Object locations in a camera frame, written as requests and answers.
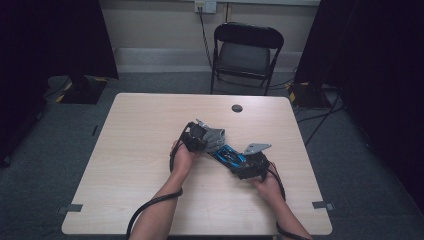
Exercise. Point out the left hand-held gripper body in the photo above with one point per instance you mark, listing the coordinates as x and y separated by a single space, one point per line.
195 138

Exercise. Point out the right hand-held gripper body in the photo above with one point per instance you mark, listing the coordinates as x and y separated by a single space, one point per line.
255 165

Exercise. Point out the blue toy car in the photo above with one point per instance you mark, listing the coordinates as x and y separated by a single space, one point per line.
230 156

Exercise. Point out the person's left hand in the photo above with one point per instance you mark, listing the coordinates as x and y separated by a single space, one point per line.
183 163

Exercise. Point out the person's right hand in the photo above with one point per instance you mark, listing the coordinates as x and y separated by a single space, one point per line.
270 188

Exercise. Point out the round table grommet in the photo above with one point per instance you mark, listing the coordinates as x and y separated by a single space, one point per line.
237 108

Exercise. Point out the grey tape strip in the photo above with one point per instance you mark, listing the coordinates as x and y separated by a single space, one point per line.
71 208
321 205

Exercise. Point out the black stand base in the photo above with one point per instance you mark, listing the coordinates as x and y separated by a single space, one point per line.
308 96
85 91

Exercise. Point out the black folding chair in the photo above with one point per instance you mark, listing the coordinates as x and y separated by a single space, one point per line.
245 58

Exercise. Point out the small black floor item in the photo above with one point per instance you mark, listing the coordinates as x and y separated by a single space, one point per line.
95 130

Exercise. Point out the black curtain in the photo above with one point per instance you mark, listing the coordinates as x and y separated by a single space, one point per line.
376 66
50 40

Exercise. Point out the white wall socket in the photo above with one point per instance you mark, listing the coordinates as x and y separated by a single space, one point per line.
205 6

